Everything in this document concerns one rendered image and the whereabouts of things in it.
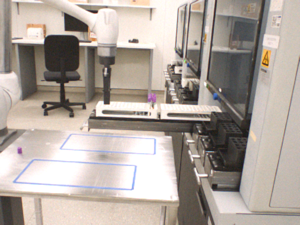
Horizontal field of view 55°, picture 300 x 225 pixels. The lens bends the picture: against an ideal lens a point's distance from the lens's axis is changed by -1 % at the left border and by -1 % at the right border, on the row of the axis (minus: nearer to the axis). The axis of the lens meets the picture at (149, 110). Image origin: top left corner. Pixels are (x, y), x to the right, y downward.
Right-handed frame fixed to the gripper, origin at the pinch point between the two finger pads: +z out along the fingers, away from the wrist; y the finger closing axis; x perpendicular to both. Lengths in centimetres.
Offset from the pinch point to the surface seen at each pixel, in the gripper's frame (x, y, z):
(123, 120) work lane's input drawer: -9.0, -5.9, 9.5
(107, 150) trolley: -5.7, -42.5, 8.0
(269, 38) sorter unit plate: -51, -58, -35
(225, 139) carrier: -50, -36, 5
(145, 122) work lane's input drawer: -19.4, -6.7, 9.6
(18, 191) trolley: 15, -70, 8
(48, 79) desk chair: 101, 219, 40
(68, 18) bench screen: 103, 328, -33
